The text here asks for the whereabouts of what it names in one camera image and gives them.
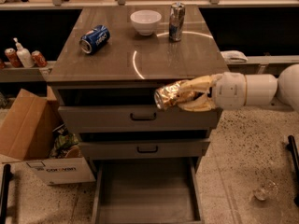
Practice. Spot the red soda can right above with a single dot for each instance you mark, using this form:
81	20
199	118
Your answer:
39	59

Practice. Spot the white pump bottle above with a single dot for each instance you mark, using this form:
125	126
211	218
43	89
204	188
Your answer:
24	55

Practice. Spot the black bar right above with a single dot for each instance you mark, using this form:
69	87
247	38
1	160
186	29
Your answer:
292	147

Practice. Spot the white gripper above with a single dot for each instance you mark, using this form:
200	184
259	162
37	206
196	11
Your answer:
230	90

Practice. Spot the orange gold soda can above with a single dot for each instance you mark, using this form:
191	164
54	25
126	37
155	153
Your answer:
170	95

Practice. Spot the clear glass cup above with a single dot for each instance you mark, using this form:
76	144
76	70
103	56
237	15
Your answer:
267	190

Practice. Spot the tall silver blue can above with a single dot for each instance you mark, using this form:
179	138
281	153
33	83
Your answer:
176	21

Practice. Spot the black bar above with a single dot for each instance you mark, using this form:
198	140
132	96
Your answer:
6	177
292	147

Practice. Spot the black bar left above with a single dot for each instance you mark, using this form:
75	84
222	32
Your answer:
6	177

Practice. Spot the white cardboard box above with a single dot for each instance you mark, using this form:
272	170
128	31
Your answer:
62	171

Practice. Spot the green snack bag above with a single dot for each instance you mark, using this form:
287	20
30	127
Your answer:
65	144

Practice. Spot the blue pepsi can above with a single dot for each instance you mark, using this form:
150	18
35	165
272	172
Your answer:
95	39

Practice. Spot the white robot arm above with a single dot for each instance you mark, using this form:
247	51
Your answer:
262	89

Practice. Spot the white folded cloth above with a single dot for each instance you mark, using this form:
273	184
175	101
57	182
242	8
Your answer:
234	56

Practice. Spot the brown cardboard box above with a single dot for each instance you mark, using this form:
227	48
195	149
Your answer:
26	132

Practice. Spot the bottom grey drawer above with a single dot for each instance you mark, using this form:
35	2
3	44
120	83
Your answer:
147	191

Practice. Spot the grey drawer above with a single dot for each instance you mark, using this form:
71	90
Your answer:
147	191
135	118
144	149

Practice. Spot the grey drawer cabinet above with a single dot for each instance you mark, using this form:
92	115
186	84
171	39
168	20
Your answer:
130	67

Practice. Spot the middle grey drawer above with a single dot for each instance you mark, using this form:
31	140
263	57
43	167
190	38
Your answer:
144	149

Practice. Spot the white bowl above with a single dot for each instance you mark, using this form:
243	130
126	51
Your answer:
145	22

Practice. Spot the red soda can left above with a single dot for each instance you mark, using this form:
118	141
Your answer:
13	57

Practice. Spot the red soda can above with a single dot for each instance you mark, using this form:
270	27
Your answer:
13	57
39	59

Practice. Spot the top grey drawer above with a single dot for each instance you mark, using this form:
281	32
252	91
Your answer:
135	118

